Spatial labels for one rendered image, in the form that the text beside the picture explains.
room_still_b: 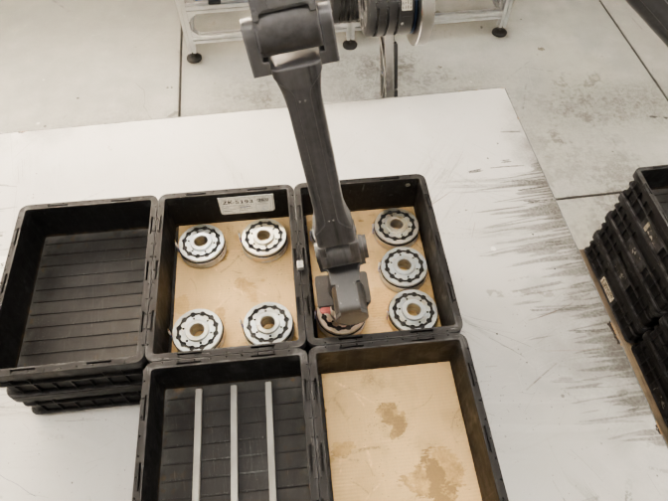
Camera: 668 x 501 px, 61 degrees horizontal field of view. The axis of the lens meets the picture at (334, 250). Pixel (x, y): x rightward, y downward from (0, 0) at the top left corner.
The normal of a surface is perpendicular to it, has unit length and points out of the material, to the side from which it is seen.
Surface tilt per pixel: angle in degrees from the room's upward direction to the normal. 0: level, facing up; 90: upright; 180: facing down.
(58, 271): 0
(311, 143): 78
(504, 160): 0
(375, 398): 0
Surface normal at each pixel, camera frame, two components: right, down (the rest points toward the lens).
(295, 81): 0.10, 0.70
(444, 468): 0.00, -0.56
